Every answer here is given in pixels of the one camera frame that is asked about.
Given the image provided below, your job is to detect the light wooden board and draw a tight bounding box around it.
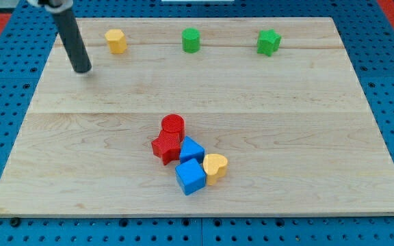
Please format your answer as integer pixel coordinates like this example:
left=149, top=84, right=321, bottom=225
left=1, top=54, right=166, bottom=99
left=0, top=18, right=394, bottom=218

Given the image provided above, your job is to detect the blue cube block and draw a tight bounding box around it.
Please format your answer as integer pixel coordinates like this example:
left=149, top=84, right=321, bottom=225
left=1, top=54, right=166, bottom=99
left=175, top=159, right=207, bottom=195

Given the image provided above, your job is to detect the green cylinder block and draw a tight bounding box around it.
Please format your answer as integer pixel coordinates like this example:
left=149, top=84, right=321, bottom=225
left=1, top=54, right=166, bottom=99
left=181, top=27, right=200, bottom=53

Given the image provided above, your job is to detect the red star block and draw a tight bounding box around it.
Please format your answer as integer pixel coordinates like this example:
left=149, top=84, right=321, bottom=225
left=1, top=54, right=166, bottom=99
left=151, top=130, right=181, bottom=165

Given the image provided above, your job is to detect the red cylinder block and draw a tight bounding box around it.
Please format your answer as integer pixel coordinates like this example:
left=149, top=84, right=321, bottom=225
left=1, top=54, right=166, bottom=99
left=161, top=114, right=185, bottom=141

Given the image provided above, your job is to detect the yellow hexagon block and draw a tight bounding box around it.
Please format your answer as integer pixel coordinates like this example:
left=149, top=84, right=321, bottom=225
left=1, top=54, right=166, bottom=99
left=105, top=29, right=127, bottom=54

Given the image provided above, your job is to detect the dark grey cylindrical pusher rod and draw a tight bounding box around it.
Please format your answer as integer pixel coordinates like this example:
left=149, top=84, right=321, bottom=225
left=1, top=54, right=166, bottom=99
left=52, top=1, right=92, bottom=73

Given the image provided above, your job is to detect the yellow heart block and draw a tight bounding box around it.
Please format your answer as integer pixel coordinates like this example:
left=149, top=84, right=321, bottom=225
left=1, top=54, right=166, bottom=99
left=202, top=154, right=228, bottom=185

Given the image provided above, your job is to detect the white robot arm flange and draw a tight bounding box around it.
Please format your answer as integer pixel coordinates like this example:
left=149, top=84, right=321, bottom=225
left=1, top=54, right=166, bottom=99
left=27, top=0, right=73, bottom=14

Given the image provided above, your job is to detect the green star block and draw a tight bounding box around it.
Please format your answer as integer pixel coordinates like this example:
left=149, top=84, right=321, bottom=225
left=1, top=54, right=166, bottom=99
left=257, top=29, right=282, bottom=57

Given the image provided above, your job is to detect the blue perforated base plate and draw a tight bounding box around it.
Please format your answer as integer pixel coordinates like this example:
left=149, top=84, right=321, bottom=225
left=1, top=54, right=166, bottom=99
left=0, top=0, right=394, bottom=245

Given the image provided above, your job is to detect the blue triangle block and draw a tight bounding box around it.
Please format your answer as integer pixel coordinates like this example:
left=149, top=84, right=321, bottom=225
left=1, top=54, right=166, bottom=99
left=179, top=136, right=205, bottom=163

